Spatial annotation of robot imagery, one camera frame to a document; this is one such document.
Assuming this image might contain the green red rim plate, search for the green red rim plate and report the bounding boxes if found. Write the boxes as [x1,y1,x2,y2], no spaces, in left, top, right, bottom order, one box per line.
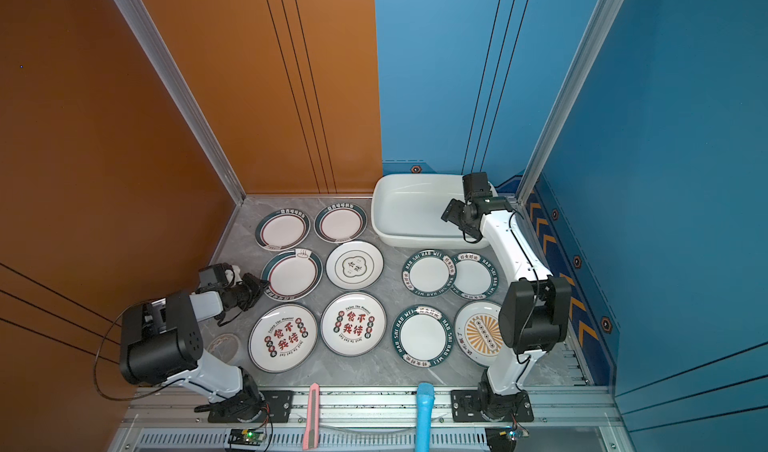
[314,202,368,244]
[261,249,324,302]
[255,208,311,252]

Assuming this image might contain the white plate green flower outline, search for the white plate green flower outline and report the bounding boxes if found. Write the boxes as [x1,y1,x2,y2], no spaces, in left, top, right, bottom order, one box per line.
[326,241,384,290]

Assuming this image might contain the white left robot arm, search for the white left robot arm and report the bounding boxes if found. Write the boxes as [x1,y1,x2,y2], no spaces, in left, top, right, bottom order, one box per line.
[119,263,270,423]

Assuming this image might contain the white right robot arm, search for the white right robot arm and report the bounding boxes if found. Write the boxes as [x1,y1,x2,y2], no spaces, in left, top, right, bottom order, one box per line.
[442,197,572,421]

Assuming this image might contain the white plastic bin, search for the white plastic bin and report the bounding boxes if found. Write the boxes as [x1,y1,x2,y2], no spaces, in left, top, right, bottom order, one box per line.
[371,174,488,250]

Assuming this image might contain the clear tape roll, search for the clear tape roll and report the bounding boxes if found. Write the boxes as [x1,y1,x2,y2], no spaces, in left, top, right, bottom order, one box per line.
[206,333,243,365]

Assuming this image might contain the white plate red characters left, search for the white plate red characters left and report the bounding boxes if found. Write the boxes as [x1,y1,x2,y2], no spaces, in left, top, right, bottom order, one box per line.
[248,304,319,374]

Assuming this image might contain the white plate red characters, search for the white plate red characters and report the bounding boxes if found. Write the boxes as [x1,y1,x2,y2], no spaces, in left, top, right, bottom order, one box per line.
[248,304,319,374]
[320,292,387,357]

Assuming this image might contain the green lettered rim plate upper-right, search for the green lettered rim plate upper-right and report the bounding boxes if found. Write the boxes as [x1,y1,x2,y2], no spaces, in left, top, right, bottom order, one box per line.
[451,252,499,300]

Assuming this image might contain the green lettered rim plate upper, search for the green lettered rim plate upper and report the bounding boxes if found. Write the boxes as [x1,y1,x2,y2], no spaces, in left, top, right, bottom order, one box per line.
[401,249,457,298]

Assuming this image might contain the white plate red characters right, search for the white plate red characters right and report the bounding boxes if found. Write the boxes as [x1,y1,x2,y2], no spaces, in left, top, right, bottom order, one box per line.
[320,292,387,357]

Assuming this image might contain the orange sunburst plate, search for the orange sunburst plate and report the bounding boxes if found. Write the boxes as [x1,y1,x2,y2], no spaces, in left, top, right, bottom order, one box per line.
[454,301,504,367]

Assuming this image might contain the green lettered rim plate lower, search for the green lettered rim plate lower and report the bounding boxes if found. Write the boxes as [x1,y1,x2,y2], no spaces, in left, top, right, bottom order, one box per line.
[391,305,455,368]

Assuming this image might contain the green circuit board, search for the green circuit board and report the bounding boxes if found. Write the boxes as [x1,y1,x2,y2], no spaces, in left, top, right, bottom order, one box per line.
[225,428,268,451]

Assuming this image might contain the pink utility knife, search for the pink utility knife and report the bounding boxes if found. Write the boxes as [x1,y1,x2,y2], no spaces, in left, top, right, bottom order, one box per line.
[302,383,320,451]

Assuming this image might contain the right small circuit board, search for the right small circuit board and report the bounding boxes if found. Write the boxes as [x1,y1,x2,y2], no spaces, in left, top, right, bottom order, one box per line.
[503,423,530,443]

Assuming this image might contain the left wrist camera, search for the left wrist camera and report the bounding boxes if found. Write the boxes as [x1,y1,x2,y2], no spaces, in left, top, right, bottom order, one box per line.
[196,263,239,293]

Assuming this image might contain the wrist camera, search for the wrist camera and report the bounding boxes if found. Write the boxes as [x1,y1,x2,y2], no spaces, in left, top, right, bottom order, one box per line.
[462,172,493,203]
[196,263,239,293]

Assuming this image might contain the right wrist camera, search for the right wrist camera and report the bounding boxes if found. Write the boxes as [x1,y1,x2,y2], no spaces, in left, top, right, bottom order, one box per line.
[462,172,493,203]

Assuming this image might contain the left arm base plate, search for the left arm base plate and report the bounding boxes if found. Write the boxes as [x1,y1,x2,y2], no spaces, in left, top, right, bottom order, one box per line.
[207,390,293,424]

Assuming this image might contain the blue handle tool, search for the blue handle tool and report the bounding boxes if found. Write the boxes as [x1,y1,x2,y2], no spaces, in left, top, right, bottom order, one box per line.
[414,382,435,452]

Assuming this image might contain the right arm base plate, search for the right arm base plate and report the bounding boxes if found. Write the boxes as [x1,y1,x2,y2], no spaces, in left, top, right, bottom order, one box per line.
[450,390,535,423]

